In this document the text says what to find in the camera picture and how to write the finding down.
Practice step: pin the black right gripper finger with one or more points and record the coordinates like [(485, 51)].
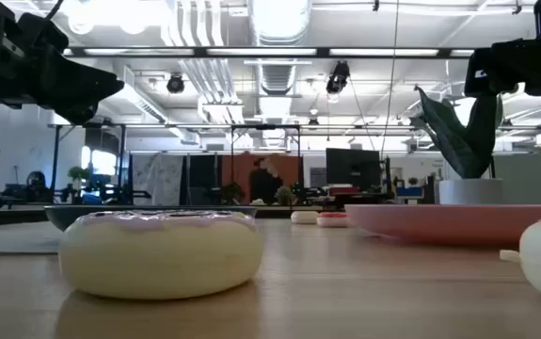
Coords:
[(479, 75)]

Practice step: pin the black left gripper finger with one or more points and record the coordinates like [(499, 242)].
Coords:
[(82, 89)]

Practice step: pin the small red donut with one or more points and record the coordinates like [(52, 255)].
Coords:
[(332, 220)]

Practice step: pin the small cream donut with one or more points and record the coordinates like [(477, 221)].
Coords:
[(304, 217)]

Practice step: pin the green leafy plant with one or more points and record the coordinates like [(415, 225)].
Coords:
[(463, 146)]

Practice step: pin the small background plant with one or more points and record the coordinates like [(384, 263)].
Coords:
[(78, 174)]

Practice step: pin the black ceiling spotlight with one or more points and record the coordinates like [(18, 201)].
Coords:
[(337, 79), (175, 84)]

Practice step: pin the white plant pot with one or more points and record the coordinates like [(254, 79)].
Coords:
[(470, 190)]

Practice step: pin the black plate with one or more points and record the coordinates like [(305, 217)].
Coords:
[(63, 216)]

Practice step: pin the pink plate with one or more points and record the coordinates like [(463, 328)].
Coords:
[(439, 223)]

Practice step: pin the black monitor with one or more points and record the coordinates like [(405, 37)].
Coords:
[(352, 167)]

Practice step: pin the pink white striped donut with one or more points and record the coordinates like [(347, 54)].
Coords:
[(157, 259)]

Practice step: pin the person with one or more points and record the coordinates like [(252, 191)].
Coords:
[(264, 186)]

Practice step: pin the black overhead frame bar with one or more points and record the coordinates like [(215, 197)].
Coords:
[(322, 52)]

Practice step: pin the silver ceiling duct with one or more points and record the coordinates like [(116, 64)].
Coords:
[(279, 19)]

